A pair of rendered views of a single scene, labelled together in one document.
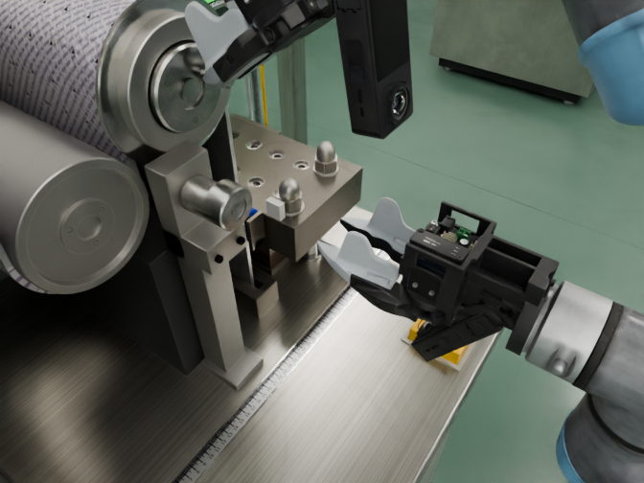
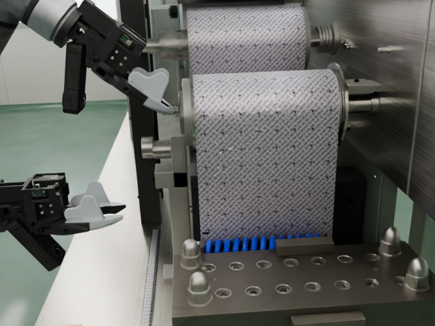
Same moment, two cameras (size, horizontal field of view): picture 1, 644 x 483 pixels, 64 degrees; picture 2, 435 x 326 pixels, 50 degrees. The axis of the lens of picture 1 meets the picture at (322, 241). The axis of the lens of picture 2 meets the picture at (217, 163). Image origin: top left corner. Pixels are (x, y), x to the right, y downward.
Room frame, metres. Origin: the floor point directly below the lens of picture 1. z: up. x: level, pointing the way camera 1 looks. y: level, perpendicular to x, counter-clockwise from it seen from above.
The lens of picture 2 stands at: (1.06, -0.33, 1.45)
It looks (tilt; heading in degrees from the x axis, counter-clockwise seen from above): 21 degrees down; 141
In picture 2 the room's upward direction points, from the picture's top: 2 degrees counter-clockwise
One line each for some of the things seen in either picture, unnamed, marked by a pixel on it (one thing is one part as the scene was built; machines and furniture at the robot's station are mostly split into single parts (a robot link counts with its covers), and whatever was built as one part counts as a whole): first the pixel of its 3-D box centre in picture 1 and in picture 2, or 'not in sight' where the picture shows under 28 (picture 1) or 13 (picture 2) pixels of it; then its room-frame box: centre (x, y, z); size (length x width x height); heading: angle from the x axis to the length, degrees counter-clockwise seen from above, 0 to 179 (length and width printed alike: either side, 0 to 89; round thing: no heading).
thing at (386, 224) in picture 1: (384, 221); (92, 211); (0.39, -0.06, 1.11); 0.09 x 0.03 x 0.06; 46
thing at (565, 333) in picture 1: (562, 331); not in sight; (0.25, -0.20, 1.11); 0.08 x 0.05 x 0.08; 145
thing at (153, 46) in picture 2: not in sight; (145, 46); (0.16, 0.20, 1.33); 0.06 x 0.03 x 0.03; 55
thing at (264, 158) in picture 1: (222, 164); (301, 290); (0.65, 0.15, 1.00); 0.40 x 0.16 x 0.06; 55
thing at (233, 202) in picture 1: (228, 205); (147, 147); (0.34, 0.08, 1.18); 0.04 x 0.02 x 0.04; 145
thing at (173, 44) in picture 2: not in sight; (174, 45); (0.19, 0.25, 1.33); 0.06 x 0.06 x 0.06; 55
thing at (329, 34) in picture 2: not in sight; (318, 39); (0.37, 0.51, 1.33); 0.07 x 0.07 x 0.07; 55
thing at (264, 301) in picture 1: (193, 256); not in sight; (0.53, 0.19, 0.92); 0.28 x 0.04 x 0.04; 55
